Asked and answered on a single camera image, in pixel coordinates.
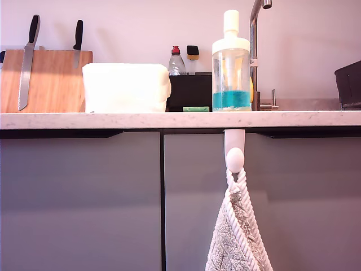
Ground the grey cabinet door with hook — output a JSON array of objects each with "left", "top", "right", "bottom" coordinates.
[{"left": 164, "top": 133, "right": 361, "bottom": 271}]

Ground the dish brush with black head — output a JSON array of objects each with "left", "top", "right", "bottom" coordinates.
[{"left": 186, "top": 45, "right": 200, "bottom": 76}]

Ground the wide grey cabinet door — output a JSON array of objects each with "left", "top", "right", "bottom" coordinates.
[{"left": 0, "top": 131, "right": 162, "bottom": 271}]

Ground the white door hook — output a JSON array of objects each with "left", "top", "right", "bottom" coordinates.
[{"left": 224, "top": 129, "right": 245, "bottom": 173}]

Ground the clear bottle with red cap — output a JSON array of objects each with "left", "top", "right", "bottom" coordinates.
[{"left": 168, "top": 45, "right": 187, "bottom": 76}]

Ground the small steel faucet lever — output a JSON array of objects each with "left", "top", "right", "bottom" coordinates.
[{"left": 259, "top": 89, "right": 280, "bottom": 111}]

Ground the black sink caddy box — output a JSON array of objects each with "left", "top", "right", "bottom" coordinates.
[{"left": 166, "top": 72, "right": 214, "bottom": 112}]

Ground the black dish rack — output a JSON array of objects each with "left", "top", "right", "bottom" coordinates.
[{"left": 334, "top": 60, "right": 361, "bottom": 111}]

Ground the wooden magnetic knife board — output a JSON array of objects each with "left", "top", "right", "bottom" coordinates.
[{"left": 0, "top": 50, "right": 94, "bottom": 113}]

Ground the clear soap dispenser white pump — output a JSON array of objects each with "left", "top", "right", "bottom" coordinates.
[{"left": 212, "top": 10, "right": 252, "bottom": 112}]

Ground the grey towel with rope loop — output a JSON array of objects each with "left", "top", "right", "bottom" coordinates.
[{"left": 204, "top": 169, "right": 274, "bottom": 271}]

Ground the long serrated bread knife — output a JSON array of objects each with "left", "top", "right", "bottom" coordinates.
[{"left": 18, "top": 14, "right": 41, "bottom": 111}]

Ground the white cloth storage box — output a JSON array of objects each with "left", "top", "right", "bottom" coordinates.
[{"left": 82, "top": 62, "right": 172, "bottom": 113}]

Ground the tall steel kitchen faucet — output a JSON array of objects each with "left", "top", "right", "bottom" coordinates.
[{"left": 249, "top": 0, "right": 273, "bottom": 111}]

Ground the small black-handled knife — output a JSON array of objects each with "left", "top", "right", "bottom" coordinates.
[{"left": 73, "top": 19, "right": 84, "bottom": 69}]

